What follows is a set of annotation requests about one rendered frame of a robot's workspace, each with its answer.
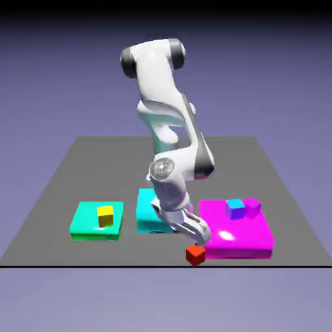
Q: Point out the large magenta box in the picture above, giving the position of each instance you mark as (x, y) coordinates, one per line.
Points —
(238, 233)

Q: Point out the small magenta cube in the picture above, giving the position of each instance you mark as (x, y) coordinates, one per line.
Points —
(253, 208)

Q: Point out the small blue cube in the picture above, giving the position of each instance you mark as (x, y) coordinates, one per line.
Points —
(234, 209)

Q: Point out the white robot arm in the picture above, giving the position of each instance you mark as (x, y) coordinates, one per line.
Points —
(158, 85)

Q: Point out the large cyan box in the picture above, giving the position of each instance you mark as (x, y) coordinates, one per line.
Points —
(146, 210)

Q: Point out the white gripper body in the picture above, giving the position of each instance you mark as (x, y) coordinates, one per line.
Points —
(192, 228)

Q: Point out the large green box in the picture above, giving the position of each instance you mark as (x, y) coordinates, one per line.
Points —
(88, 220)

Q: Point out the small yellow cube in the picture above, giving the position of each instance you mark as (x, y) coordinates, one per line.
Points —
(105, 215)

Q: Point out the small red cube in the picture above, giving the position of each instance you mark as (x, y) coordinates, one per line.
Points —
(195, 255)

